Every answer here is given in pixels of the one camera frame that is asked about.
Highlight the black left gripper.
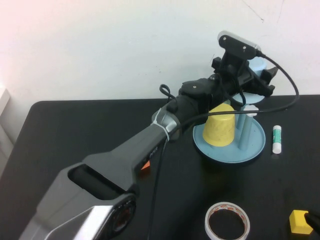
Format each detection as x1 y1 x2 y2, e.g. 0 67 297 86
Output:
211 56 280 100

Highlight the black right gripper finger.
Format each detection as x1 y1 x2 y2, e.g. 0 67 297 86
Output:
305 211 320 227

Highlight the light blue plastic cup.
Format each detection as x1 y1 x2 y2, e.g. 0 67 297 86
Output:
231 57 272 105

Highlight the yellow plastic cup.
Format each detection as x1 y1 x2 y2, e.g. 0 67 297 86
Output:
202 103 236 147

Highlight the blue cup stand with posts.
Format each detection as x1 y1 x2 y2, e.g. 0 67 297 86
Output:
192 99 266 165

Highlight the yellow foam cube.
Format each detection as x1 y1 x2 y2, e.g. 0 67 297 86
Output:
288 209 313 235

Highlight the green and white glue stick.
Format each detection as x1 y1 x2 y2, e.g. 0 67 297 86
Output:
271 125 283 155

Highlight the white adhesive tape roll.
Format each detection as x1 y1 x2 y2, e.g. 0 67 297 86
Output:
205 201 251 240

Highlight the black camera cable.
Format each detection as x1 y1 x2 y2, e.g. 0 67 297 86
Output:
147 49 301 240

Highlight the thin black cable loop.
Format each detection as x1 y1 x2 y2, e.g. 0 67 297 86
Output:
158 83 177 102

